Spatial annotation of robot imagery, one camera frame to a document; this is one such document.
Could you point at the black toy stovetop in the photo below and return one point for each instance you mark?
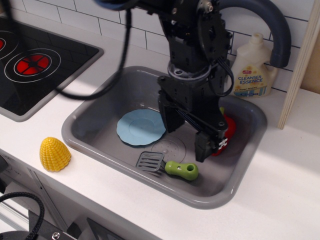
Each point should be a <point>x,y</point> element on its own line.
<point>34,64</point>

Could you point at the light blue plate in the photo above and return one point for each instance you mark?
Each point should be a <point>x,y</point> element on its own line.
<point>140,127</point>

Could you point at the black metal mount bracket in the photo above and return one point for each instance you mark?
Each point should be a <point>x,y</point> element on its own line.
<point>47,231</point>

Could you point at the yellow toy corn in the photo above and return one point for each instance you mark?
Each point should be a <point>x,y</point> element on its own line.
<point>54,155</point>

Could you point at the grey spatula with green handle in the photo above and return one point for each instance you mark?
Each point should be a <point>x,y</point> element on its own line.
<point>154,161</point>

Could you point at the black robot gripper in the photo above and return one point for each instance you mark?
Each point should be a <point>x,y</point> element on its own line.
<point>195,103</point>

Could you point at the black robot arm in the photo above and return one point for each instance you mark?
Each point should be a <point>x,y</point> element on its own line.
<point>197,69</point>

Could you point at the red toy bell pepper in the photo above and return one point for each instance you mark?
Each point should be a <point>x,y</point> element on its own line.
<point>229,133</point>

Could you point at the wooden side panel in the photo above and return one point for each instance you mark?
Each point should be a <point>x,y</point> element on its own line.
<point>300,68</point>

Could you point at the grey sink basin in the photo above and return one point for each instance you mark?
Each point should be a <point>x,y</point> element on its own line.
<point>92,130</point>

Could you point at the dark grey faucet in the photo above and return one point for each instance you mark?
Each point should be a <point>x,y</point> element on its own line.
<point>275,20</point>

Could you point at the cream cleanser bottle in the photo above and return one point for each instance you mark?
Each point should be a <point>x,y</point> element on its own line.
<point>252,77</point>

